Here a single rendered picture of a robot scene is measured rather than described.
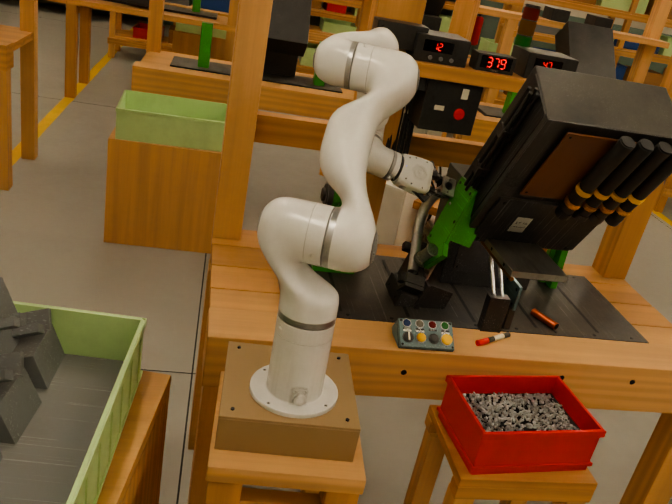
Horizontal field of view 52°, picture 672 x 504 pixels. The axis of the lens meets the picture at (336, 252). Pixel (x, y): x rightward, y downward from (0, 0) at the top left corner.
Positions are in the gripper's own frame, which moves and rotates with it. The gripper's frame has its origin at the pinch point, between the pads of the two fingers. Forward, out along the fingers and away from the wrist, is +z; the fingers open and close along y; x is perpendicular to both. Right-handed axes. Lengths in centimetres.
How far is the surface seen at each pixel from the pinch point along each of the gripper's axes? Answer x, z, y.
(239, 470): -18, -43, -89
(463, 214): -8.3, 3.3, -10.1
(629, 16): 378, 417, 565
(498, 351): -4.7, 22.6, -42.7
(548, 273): -19.4, 24.6, -22.9
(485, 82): -12.1, 1.4, 30.6
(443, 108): -2.9, -5.7, 23.1
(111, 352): 11, -72, -69
